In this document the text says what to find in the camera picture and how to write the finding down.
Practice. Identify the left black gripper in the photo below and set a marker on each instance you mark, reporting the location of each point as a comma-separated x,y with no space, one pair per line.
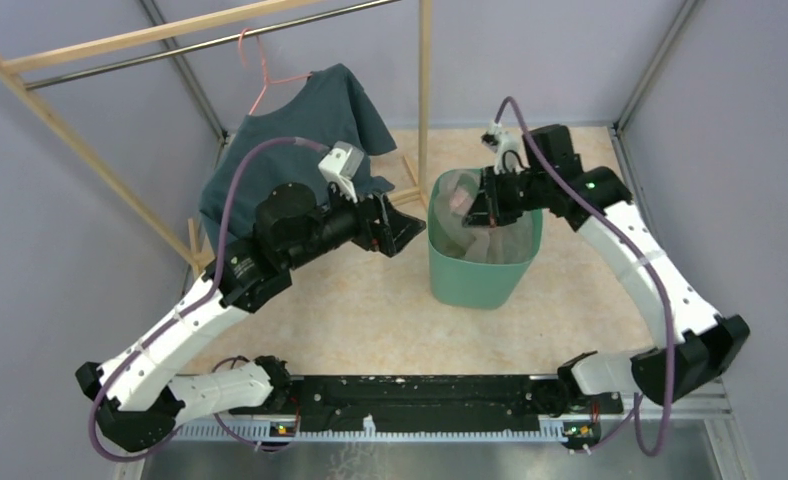
394,230

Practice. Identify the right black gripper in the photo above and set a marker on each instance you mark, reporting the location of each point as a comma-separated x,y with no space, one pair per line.
486,209

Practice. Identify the pink plastic trash bag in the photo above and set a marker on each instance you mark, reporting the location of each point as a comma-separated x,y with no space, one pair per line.
456,192

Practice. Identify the green plastic trash bin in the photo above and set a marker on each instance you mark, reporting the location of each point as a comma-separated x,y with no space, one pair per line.
476,285

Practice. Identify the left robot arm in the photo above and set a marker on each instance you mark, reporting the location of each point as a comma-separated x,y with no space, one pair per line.
140,399

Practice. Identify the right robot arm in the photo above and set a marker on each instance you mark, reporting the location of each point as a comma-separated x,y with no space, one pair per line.
693,342

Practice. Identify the dark teal t-shirt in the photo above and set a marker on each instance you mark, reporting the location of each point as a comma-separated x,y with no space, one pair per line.
332,106

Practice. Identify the pink clothes hanger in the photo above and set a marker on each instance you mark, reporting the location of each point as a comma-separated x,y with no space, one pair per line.
267,79

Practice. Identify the metal hanging rod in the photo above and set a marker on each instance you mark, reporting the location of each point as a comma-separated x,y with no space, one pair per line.
180,51

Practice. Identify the wooden clothes rack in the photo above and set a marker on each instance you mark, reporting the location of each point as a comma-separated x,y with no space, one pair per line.
108,169

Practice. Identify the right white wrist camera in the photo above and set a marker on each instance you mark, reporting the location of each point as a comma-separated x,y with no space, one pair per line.
505,147

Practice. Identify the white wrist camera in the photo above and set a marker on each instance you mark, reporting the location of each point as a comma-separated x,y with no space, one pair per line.
505,147
339,167

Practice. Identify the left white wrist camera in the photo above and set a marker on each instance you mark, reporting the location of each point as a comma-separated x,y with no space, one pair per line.
339,167

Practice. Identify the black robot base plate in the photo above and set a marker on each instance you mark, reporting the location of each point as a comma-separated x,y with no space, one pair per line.
431,403

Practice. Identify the white toothed cable rail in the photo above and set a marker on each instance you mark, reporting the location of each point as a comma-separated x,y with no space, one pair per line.
264,431

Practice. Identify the aluminium frame post right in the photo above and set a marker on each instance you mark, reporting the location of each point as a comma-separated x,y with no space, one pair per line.
666,45

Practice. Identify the aluminium frame post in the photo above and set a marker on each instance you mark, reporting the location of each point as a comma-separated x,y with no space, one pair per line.
666,45
187,76

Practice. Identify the aluminium frame post left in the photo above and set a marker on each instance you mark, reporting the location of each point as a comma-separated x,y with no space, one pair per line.
187,76

